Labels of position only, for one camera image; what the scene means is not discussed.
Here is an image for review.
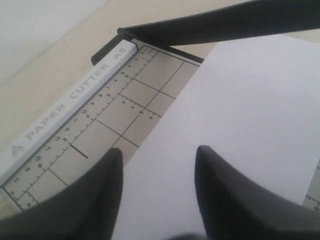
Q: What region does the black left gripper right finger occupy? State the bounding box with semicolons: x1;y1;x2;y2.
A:
194;145;320;240

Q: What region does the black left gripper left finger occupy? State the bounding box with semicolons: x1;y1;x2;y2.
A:
0;148;123;240

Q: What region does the white paper sheet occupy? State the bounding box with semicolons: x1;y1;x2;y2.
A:
112;35;320;240

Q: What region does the black cutter blade arm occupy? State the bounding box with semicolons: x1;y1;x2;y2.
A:
91;0;320;65

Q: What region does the grey paper cutter base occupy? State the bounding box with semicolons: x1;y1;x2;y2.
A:
0;38;320;213

